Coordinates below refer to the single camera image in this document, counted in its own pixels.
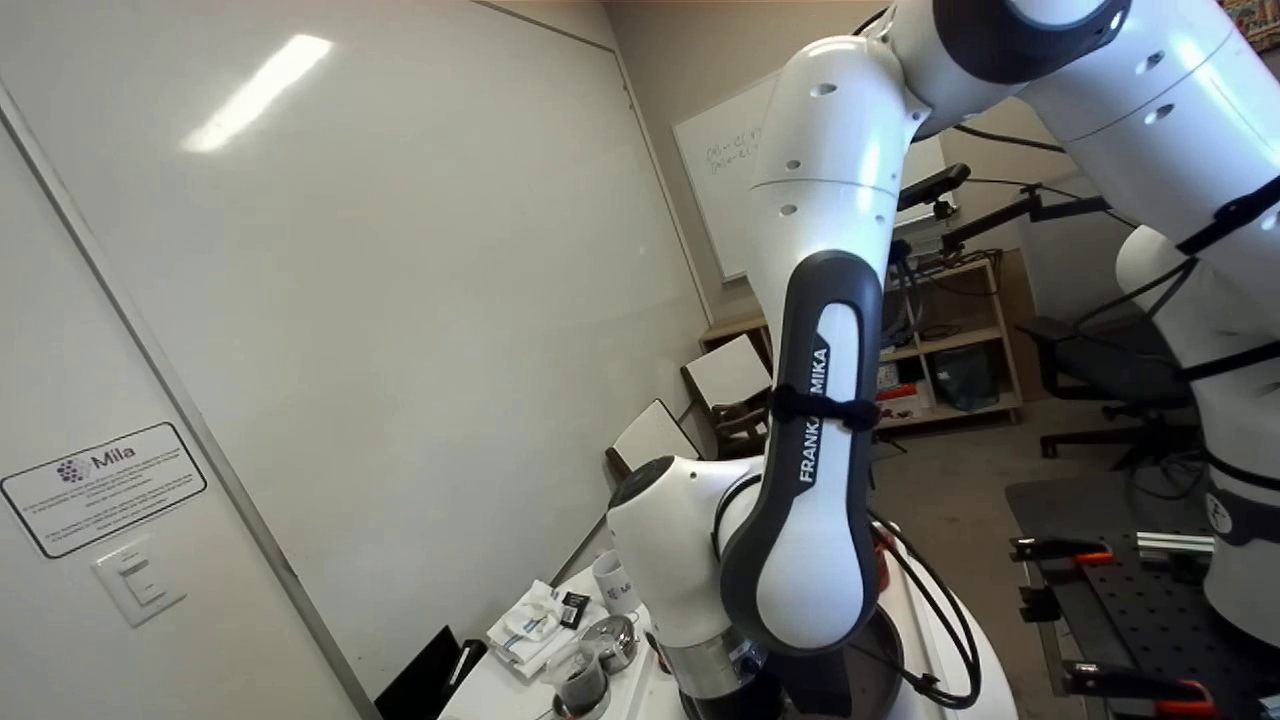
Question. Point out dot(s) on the black office chair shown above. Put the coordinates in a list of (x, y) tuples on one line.
[(1105, 362)]

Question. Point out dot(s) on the silver metal bar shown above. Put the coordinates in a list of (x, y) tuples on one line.
[(1175, 546)]

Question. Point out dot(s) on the black packet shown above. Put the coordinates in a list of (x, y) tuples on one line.
[(574, 609)]

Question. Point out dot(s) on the narrow metal cup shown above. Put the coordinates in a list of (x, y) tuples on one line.
[(582, 691)]

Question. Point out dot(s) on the framed picture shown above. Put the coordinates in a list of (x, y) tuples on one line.
[(1253, 15)]

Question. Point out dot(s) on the wooden shelf unit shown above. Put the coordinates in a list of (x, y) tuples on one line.
[(952, 303)]

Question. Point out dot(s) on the white light switch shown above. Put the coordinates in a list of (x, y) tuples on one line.
[(142, 581)]

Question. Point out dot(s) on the white printed mug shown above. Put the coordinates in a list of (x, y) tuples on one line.
[(613, 581)]

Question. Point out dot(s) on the white seat wooden chair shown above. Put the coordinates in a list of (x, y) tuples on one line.
[(653, 439), (724, 371)]

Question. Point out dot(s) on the wide shiny metal cup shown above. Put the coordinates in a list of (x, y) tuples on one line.
[(613, 644)]

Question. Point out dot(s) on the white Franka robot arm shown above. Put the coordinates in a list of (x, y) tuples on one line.
[(827, 175)]

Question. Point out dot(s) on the wall whiteboard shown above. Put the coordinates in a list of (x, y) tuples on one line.
[(723, 175)]

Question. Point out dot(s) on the Mila wall sign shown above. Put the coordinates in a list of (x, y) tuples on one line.
[(101, 484)]

